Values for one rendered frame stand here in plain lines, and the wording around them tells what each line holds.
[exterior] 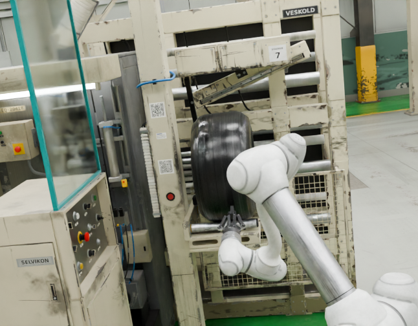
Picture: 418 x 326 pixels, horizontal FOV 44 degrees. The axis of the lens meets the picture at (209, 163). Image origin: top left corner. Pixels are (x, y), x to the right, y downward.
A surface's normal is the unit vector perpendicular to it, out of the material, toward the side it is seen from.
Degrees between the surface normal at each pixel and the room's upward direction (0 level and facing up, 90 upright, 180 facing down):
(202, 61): 90
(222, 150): 60
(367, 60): 90
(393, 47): 90
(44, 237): 90
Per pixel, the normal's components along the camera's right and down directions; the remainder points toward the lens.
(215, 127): -0.16, -0.69
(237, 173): -0.77, 0.14
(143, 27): -0.10, 0.25
